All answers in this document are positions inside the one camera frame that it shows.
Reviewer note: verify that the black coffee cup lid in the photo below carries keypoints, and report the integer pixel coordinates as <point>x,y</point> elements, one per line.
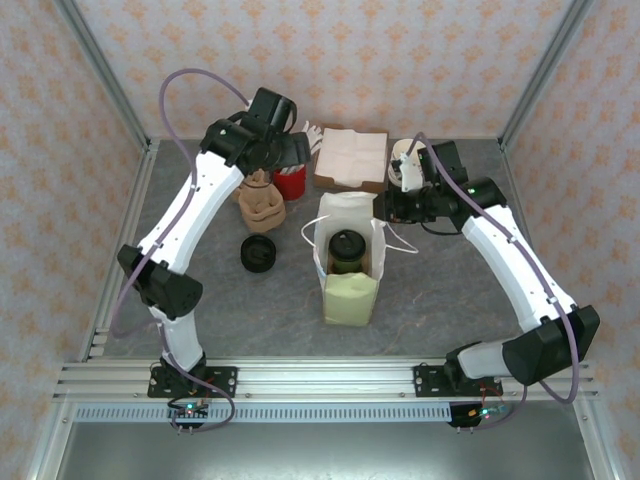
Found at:
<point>346,245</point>

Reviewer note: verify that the white and green paper bag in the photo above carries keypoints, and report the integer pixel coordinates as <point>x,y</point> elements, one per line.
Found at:
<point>347,300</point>

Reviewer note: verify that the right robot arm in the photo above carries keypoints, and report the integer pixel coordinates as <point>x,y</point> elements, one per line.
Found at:
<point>515,270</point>

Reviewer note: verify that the red cup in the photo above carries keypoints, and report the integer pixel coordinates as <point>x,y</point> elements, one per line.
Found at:
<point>291,187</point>

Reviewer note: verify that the brown pulp carrier stack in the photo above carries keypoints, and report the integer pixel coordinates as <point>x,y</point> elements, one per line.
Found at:
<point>260,210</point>

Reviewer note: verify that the white paper cup stack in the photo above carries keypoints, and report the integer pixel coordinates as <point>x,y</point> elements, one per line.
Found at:
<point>400,150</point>

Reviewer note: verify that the brown napkin tray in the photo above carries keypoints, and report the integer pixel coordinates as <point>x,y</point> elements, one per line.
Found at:
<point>350,187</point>

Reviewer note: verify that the small circuit board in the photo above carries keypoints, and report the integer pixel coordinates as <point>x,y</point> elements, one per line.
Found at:
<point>189,411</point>
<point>482,413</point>

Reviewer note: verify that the grey metal sheet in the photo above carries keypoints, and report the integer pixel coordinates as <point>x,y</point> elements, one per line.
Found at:
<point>325,455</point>

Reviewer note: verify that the aluminium side rail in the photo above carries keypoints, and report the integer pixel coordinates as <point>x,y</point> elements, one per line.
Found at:
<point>503,160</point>
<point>148,160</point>

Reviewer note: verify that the aluminium frame post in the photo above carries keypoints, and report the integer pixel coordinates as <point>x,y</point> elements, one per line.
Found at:
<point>102,65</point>
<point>548,65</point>

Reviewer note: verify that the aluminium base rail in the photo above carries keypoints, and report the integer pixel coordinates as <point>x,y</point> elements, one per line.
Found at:
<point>325,380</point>

